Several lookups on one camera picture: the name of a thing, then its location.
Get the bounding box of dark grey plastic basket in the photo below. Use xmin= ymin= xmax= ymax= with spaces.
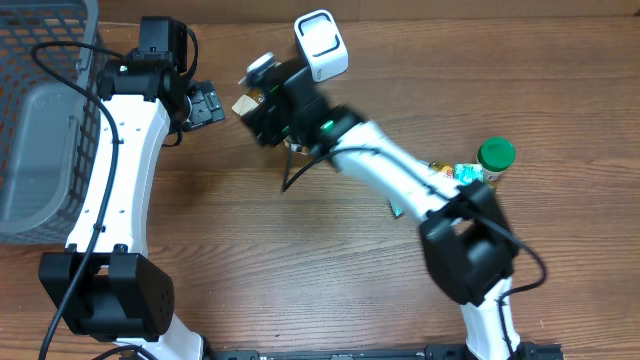
xmin=1 ymin=0 xmax=107 ymax=245

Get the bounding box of yellow drink bottle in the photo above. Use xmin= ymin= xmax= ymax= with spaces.
xmin=429 ymin=161 xmax=496 ymax=191

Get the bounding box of green lidded cup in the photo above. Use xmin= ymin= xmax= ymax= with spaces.
xmin=476 ymin=137 xmax=516 ymax=182

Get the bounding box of teal tissue pack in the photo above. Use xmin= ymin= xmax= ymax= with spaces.
xmin=454 ymin=163 xmax=484 ymax=185

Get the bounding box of teal wet wipes pack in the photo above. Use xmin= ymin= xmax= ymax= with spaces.
xmin=389 ymin=201 xmax=404 ymax=218

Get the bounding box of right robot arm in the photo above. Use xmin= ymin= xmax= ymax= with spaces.
xmin=241 ymin=60 xmax=520 ymax=359

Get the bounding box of white barcode scanner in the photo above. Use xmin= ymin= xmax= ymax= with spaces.
xmin=294 ymin=9 xmax=349 ymax=83

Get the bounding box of beige brown snack bag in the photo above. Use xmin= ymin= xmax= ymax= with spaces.
xmin=231 ymin=87 xmax=306 ymax=154

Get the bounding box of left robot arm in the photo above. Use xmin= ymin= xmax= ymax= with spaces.
xmin=38 ymin=16 xmax=224 ymax=359

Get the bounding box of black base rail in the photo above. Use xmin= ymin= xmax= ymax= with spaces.
xmin=204 ymin=342 xmax=564 ymax=360

